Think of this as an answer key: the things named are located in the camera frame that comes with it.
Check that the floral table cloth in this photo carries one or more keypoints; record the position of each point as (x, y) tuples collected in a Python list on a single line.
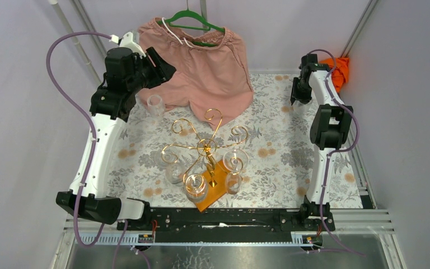
[(281, 157)]

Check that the wooden rack base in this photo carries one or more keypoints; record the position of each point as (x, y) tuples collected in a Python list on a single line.
[(218, 190)]

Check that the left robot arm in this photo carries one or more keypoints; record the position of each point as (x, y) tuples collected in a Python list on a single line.
[(127, 72)]

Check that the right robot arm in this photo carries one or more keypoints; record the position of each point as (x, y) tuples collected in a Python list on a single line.
[(328, 132)]

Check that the pink shorts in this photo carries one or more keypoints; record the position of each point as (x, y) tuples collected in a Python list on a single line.
[(211, 71)]

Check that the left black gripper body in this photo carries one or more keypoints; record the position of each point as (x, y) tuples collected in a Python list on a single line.
[(152, 66)]

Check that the gold wine glass rack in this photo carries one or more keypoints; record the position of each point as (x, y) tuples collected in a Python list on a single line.
[(206, 147)]

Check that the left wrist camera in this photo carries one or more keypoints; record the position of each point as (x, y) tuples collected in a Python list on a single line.
[(129, 40)]

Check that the green clothes hanger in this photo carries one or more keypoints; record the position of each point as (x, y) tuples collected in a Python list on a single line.
[(188, 19)]

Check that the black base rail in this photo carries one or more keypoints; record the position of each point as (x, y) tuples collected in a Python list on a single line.
[(228, 225)]

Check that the orange cloth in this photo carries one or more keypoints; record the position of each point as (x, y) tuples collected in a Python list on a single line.
[(340, 76)]

